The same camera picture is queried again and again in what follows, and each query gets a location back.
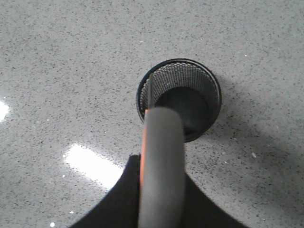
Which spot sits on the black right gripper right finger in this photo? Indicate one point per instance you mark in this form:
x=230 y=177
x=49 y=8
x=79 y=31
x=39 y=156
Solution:
x=201 y=212

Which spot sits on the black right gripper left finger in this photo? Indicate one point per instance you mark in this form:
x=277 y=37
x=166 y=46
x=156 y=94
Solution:
x=119 y=207

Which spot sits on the grey orange-handled scissors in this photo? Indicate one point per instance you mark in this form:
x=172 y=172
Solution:
x=162 y=167

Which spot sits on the black mesh pen bucket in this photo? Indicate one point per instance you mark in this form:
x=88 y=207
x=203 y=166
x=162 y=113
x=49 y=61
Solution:
x=185 y=86

